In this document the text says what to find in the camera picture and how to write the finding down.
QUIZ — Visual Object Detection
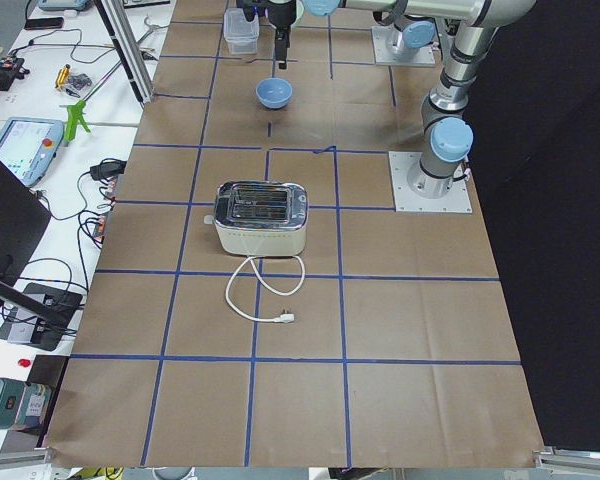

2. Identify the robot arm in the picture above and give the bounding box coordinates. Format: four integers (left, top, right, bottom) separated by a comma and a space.
375, 14, 437, 54
303, 1, 535, 199

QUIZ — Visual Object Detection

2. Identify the black monitor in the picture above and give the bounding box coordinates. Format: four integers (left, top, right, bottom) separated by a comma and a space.
0, 161, 50, 307

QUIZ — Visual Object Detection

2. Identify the black power adapter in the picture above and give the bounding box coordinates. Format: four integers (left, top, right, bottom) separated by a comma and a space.
89, 159, 127, 180

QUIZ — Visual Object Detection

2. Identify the cream chrome toaster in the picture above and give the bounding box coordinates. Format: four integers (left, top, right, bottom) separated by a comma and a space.
204, 180, 308, 257

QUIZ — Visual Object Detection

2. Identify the black monitor stand base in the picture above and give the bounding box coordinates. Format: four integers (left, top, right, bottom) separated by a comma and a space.
0, 283, 83, 352

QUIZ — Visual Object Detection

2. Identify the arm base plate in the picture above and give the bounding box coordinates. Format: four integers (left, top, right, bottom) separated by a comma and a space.
388, 151, 473, 214
372, 26, 435, 67

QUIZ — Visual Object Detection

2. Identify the aluminium frame post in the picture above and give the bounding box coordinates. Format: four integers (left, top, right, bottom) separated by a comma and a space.
93, 0, 154, 104

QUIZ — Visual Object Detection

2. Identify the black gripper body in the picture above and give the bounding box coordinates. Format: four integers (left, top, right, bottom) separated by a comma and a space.
236, 0, 295, 30

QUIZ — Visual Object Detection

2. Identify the green plastic clamp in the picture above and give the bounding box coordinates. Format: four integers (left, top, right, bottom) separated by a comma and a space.
63, 99, 91, 145

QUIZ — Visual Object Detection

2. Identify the clear plastic food container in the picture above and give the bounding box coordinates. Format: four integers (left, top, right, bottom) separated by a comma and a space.
223, 8, 260, 55

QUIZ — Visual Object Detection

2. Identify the teach pendant tablet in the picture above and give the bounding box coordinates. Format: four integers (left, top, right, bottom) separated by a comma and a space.
0, 117, 64, 187

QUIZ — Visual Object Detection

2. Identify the white toaster power cord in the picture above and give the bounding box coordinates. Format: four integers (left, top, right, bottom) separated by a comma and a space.
224, 254, 307, 325

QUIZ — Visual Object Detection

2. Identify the black smartphone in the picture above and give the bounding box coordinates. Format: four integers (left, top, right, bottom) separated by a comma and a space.
24, 16, 64, 31

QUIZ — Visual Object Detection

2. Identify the blue bowl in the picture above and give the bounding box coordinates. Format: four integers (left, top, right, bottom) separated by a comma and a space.
255, 77, 294, 110

